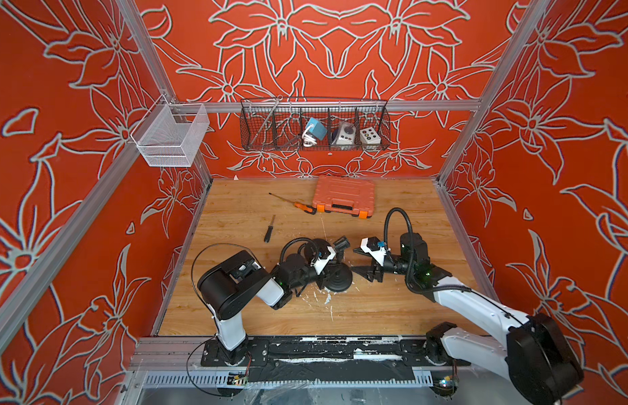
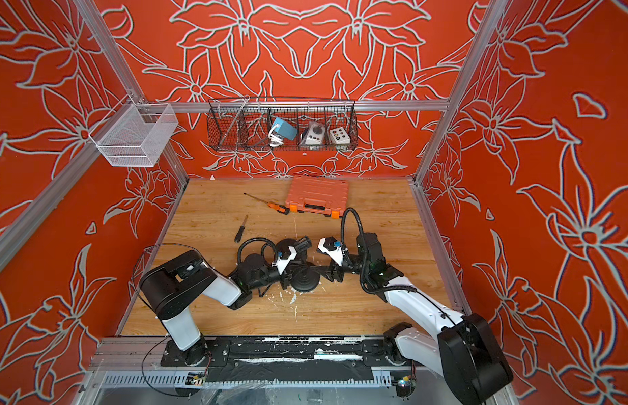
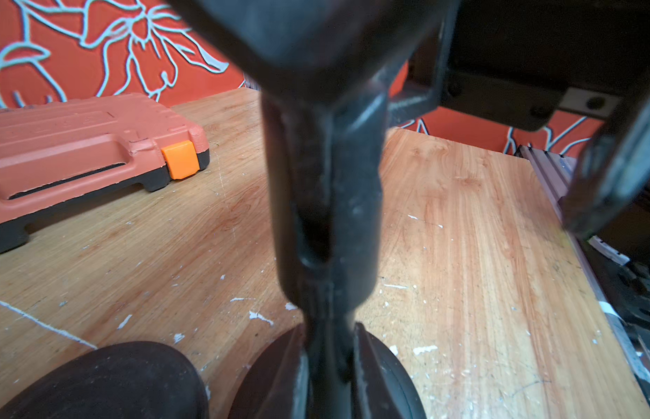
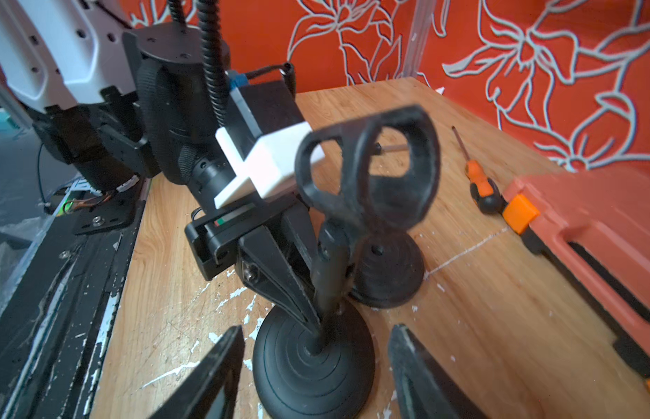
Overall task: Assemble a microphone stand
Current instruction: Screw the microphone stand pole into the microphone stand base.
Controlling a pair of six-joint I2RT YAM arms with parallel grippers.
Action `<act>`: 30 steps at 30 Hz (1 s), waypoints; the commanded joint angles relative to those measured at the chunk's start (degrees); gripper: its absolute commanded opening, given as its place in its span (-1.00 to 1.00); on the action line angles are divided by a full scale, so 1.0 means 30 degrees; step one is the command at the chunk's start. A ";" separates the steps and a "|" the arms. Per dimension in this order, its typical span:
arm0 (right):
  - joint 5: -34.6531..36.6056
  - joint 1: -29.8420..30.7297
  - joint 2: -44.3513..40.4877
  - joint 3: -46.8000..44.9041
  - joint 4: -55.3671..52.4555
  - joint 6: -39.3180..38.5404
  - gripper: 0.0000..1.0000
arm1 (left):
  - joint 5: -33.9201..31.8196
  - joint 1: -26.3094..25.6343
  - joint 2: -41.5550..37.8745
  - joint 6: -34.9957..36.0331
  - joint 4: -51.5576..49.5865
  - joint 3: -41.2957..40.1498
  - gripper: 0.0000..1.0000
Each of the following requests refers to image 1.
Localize black wire wall basket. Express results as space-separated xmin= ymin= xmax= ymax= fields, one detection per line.
xmin=240 ymin=96 xmax=392 ymax=152

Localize white box with buttons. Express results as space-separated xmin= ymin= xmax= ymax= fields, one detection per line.
xmin=360 ymin=128 xmax=381 ymax=151

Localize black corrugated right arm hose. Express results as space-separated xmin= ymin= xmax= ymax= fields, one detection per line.
xmin=383 ymin=207 xmax=477 ymax=295

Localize blue white device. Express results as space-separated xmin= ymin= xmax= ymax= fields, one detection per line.
xmin=302 ymin=118 xmax=327 ymax=148

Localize white slotted cable duct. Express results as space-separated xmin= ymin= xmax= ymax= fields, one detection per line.
xmin=141 ymin=371 xmax=434 ymax=390

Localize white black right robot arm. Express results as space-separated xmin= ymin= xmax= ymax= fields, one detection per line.
xmin=354 ymin=233 xmax=584 ymax=404

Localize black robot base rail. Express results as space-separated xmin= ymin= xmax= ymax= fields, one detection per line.
xmin=200 ymin=336 xmax=469 ymax=382

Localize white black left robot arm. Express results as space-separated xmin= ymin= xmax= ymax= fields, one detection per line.
xmin=191 ymin=236 xmax=353 ymax=364

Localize clear plastic wall bin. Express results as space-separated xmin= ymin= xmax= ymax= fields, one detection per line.
xmin=130 ymin=103 xmax=210 ymax=168

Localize black round stand base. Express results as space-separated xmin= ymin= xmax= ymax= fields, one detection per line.
xmin=322 ymin=263 xmax=353 ymax=293

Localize orange black handled screwdriver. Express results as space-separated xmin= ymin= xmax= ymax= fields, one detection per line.
xmin=269 ymin=192 xmax=317 ymax=215

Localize orange plastic tool case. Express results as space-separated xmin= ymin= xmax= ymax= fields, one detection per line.
xmin=312 ymin=177 xmax=376 ymax=219

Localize white box with dial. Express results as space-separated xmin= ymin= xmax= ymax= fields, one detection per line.
xmin=332 ymin=121 xmax=357 ymax=149

